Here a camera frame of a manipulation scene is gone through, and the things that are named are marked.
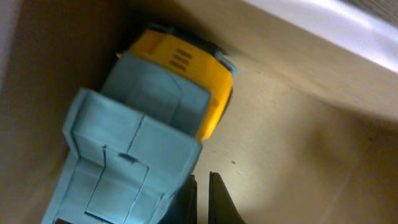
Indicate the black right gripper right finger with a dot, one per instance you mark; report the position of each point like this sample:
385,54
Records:
221,208

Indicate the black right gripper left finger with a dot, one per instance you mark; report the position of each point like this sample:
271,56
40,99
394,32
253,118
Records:
183,209

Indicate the yellow grey toy truck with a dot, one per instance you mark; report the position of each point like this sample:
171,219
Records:
134,143

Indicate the pink cardboard box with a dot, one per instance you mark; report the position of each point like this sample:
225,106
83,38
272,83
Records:
310,135

